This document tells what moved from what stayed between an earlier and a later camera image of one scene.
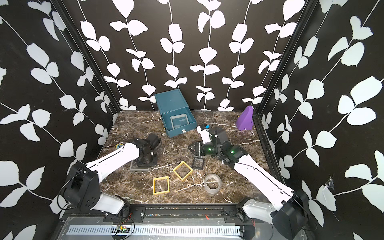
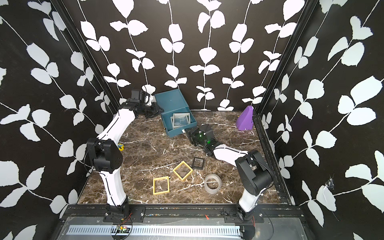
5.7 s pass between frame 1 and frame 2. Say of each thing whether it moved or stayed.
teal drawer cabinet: stayed
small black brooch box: stayed
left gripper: moved
